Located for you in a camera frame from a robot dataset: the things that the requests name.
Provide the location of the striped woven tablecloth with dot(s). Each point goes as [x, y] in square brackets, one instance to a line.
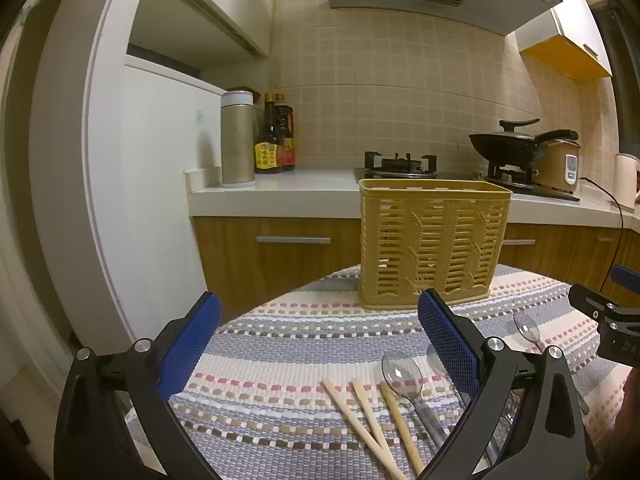
[300, 340]

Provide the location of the wooden chopstick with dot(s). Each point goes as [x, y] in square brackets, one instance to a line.
[367, 412]
[400, 425]
[350, 417]

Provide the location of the yellow plastic utensil basket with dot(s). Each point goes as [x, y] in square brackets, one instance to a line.
[400, 240]

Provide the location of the black gas stove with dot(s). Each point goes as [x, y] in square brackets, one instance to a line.
[400, 166]

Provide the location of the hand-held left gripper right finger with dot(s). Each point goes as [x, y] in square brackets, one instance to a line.
[450, 345]

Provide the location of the black wok with lid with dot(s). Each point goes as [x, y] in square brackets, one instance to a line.
[505, 142]

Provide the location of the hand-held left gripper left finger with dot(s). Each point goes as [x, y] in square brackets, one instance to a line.
[192, 345]

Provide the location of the red label sauce bottle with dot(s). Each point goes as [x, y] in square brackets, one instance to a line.
[287, 147]

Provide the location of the beige thermos bottle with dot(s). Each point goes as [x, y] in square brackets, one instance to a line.
[238, 140]

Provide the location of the yellow label sauce bottle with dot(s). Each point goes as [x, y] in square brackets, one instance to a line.
[267, 152]

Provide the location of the beige rice cooker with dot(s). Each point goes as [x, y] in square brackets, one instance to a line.
[562, 165]

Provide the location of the white electric kettle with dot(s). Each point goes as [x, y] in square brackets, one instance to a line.
[626, 180]

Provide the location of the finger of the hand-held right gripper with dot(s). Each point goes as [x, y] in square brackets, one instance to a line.
[625, 277]
[590, 300]

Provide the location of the white yellow wall cabinet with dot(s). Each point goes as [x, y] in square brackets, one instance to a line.
[570, 40]

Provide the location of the clear plastic spoon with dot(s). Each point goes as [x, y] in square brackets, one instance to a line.
[527, 327]
[401, 375]
[436, 360]

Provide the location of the dark window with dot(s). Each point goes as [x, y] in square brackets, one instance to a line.
[622, 60]

